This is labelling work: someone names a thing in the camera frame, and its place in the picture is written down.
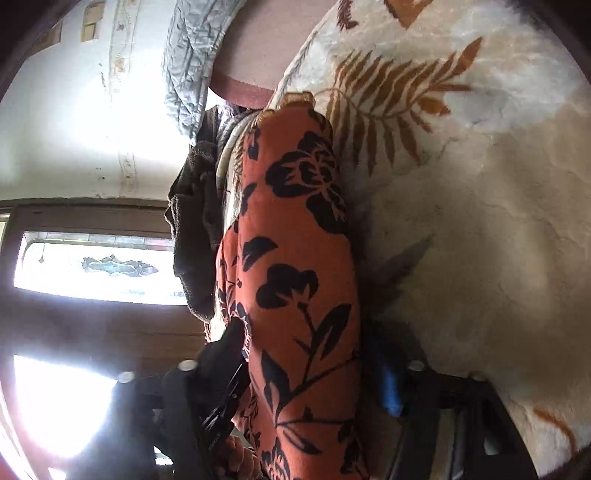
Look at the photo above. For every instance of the person's left hand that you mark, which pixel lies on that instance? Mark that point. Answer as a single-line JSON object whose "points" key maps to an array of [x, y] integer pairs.
{"points": [[238, 457]]}

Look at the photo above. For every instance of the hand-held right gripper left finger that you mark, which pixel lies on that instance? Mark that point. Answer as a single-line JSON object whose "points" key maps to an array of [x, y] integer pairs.
{"points": [[217, 364]]}

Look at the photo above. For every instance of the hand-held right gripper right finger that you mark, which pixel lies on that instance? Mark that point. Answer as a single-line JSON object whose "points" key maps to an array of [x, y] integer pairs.
{"points": [[388, 387]]}

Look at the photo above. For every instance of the brown fleece blanket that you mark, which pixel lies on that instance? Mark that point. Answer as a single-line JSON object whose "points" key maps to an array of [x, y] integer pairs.
{"points": [[194, 230]]}

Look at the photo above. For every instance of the grey quilted pillow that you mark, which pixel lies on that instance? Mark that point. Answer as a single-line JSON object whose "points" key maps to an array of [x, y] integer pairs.
{"points": [[194, 55]]}

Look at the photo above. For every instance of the pink pillow with maroon bands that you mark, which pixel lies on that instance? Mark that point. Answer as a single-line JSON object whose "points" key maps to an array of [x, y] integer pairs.
{"points": [[268, 41]]}

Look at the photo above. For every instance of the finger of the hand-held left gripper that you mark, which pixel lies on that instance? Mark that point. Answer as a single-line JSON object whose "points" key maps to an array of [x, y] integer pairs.
{"points": [[224, 406]]}

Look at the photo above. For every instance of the leaf print fleece blanket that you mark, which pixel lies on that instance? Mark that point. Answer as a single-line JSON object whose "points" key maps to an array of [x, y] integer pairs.
{"points": [[485, 207]]}

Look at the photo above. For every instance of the orange floral garment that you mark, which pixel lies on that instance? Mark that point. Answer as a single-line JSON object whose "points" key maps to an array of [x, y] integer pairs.
{"points": [[295, 221]]}

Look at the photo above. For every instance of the window with wooden frame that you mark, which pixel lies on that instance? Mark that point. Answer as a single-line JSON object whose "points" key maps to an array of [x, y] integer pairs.
{"points": [[92, 267]]}

